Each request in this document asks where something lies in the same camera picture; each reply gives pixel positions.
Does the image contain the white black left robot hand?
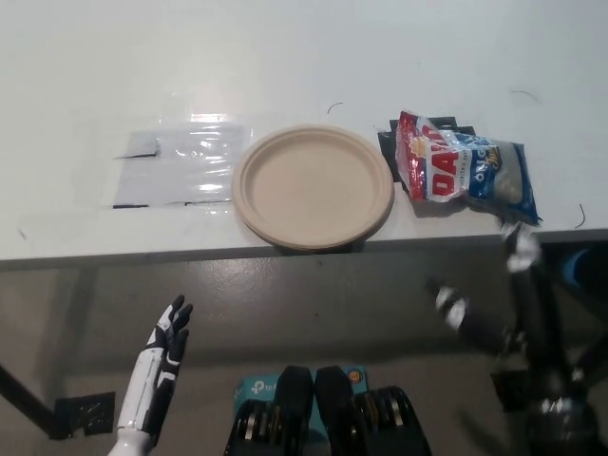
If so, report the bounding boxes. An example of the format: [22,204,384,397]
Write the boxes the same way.
[116,294,194,436]

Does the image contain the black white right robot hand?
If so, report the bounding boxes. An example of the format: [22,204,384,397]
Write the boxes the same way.
[428,221,579,405]

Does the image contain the red blue sunflower seed bag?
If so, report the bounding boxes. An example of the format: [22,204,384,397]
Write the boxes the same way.
[393,110,543,227]

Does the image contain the beige paper plate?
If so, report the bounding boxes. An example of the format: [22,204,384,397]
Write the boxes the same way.
[231,123,396,252]

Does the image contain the black device with blue cap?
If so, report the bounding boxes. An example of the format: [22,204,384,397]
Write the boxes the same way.
[541,239,608,298]

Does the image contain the teal router box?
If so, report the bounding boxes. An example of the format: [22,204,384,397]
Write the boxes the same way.
[232,364,370,446]

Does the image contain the black table leg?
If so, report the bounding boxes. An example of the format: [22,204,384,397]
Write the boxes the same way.
[0,363,59,438]

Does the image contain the clear plastic sheet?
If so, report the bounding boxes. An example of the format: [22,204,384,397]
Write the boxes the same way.
[111,112,256,209]

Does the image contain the black tape patch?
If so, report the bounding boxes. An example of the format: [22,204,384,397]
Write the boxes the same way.
[377,116,476,192]

